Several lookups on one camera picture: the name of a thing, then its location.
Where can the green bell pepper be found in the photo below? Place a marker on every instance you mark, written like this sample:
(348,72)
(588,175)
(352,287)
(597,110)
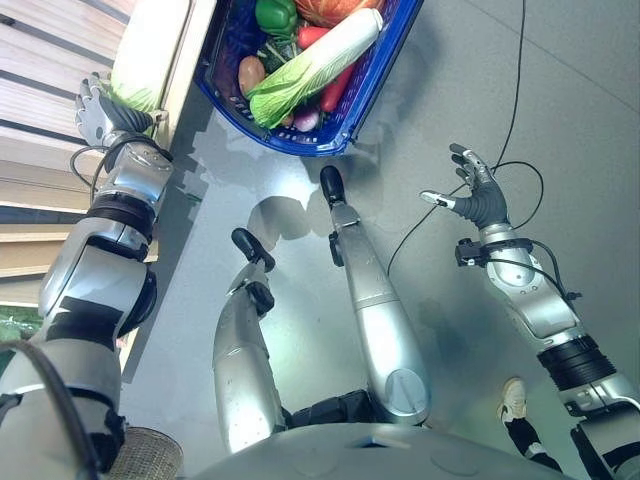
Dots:
(275,15)

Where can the blue plastic shopping basket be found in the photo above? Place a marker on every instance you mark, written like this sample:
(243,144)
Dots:
(372,85)

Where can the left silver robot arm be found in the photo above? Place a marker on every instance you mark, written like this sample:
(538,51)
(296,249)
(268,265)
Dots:
(95,280)

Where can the long napa cabbage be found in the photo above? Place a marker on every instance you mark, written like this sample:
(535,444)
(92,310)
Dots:
(320,65)

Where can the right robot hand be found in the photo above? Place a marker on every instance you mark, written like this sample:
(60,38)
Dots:
(487,202)

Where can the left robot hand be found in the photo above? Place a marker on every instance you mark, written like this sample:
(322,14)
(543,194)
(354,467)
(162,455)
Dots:
(120,119)

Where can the long red pepper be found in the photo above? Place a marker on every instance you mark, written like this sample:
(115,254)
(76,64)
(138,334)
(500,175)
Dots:
(336,92)

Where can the person's white shoe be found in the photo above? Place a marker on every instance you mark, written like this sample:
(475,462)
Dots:
(512,397)

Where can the person's leg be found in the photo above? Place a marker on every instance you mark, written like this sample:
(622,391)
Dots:
(525,440)

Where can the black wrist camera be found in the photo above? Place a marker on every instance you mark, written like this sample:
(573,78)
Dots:
(467,252)

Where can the orange red leafy vegetable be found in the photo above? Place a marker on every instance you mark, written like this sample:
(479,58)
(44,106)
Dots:
(330,10)

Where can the red tomato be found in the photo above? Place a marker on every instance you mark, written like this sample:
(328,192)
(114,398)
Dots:
(311,36)

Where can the wooden slatted shelf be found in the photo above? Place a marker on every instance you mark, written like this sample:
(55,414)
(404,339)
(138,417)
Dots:
(45,75)

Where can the purple onion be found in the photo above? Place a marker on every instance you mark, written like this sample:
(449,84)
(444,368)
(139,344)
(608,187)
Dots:
(306,120)

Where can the right silver robot leg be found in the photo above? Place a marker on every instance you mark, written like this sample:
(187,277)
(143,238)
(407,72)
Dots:
(380,320)

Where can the dark green leafy vegetable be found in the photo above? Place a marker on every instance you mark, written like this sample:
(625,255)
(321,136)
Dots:
(279,54)

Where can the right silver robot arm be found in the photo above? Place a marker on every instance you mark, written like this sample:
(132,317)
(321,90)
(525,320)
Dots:
(545,305)

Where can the green leafy produce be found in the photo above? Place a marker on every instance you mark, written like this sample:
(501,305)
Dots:
(17,325)

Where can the napa cabbage with white stalk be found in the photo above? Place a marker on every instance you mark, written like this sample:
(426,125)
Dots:
(147,55)

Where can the silver robot torso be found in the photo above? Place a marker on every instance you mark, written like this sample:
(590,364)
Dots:
(380,452)

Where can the grey mesh cover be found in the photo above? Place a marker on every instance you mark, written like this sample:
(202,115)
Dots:
(147,455)

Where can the brown potato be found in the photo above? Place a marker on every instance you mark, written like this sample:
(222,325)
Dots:
(250,74)

